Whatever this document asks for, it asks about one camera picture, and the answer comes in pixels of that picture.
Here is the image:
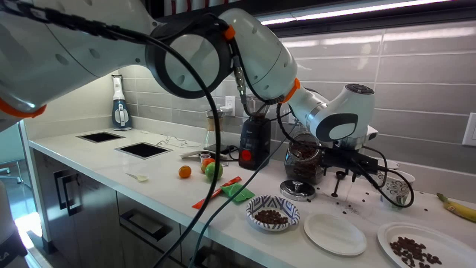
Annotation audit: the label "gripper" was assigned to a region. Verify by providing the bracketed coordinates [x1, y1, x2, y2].
[331, 146, 368, 198]

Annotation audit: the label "small white plate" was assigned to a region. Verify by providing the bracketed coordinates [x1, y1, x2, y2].
[303, 212, 368, 256]

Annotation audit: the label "brown beans on plate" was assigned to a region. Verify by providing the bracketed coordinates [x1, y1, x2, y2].
[389, 236, 443, 268]

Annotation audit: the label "large white plate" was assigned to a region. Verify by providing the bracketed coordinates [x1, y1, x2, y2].
[377, 222, 476, 268]

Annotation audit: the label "scattered brown beans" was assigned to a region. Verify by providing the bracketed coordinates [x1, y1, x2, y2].
[305, 197, 369, 217]

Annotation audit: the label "glass jar of coffee beans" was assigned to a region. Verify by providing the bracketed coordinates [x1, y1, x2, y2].
[284, 128, 325, 185]

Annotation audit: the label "silver jar lid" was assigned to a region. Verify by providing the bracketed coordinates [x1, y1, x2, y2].
[279, 179, 317, 202]

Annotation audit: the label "patterned paper cup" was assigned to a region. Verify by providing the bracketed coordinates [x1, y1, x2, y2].
[380, 169, 416, 211]

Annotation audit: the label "brown beans in bowl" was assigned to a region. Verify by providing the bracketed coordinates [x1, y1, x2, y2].
[254, 209, 289, 225]

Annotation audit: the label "blue patterned bowl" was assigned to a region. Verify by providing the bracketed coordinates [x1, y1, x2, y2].
[245, 195, 300, 232]

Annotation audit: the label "black coffee grinder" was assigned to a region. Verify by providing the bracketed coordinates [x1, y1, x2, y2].
[238, 95, 272, 171]

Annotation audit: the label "green packet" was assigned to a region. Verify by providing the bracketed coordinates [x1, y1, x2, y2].
[220, 182, 256, 204]

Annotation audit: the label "yellow banana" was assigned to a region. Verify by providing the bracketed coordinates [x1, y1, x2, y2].
[436, 192, 476, 223]

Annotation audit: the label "green apple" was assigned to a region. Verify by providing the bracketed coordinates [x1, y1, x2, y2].
[205, 162, 224, 182]

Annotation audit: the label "red stick packet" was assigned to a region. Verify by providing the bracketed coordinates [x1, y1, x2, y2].
[192, 176, 242, 210]

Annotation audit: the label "red orange fruit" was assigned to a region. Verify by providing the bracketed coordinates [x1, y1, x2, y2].
[200, 157, 216, 174]

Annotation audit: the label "glass carafe with wood collar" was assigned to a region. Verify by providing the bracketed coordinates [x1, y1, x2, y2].
[203, 108, 226, 150]

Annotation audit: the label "under-cabinet light strip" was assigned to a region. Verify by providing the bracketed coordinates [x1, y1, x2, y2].
[260, 0, 459, 26]

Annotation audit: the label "clear safety glasses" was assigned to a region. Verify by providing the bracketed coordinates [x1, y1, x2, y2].
[155, 135, 191, 148]

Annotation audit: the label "dark drawer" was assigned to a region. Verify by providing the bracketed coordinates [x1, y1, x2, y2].
[116, 191, 183, 263]

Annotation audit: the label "blue white handheld vacuum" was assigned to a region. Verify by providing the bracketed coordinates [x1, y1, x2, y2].
[111, 74, 133, 131]

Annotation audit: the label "dark cabinet door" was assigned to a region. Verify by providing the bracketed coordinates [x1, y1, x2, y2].
[61, 164, 125, 268]
[32, 148, 68, 261]

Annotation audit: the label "office chair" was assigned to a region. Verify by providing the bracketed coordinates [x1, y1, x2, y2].
[0, 159, 23, 185]

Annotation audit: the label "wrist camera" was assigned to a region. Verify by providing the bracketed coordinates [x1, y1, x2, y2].
[321, 148, 379, 175]

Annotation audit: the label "black cable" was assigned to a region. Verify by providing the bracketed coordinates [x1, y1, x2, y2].
[226, 144, 243, 162]

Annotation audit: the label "white wall socket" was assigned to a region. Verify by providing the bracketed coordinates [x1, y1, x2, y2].
[219, 96, 237, 117]

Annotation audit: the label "white wall switch plate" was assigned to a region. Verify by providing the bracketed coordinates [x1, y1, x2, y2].
[462, 112, 476, 147]

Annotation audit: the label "white handled utensil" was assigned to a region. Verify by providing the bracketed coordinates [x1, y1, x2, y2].
[179, 149, 209, 160]

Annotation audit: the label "black drawer handle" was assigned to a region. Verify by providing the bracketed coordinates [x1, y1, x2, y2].
[119, 208, 173, 242]

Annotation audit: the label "black cabinet door handle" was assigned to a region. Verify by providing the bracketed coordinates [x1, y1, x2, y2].
[62, 173, 83, 217]
[54, 169, 70, 210]

